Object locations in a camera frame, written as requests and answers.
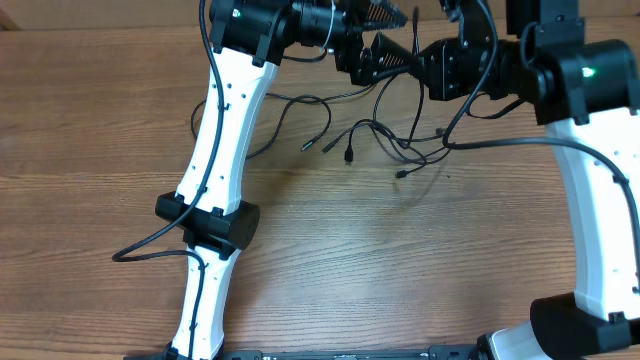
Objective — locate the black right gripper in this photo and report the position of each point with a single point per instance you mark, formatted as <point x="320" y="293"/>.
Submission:
<point x="438" y="80"/>

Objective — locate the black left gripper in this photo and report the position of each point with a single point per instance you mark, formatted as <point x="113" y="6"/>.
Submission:
<point x="347" y="55"/>

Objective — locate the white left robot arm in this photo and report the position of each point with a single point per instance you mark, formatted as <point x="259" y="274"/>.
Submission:
<point x="247" y="41"/>

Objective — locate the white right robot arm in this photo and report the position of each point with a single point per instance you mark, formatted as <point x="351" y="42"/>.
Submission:
<point x="586" y="96"/>

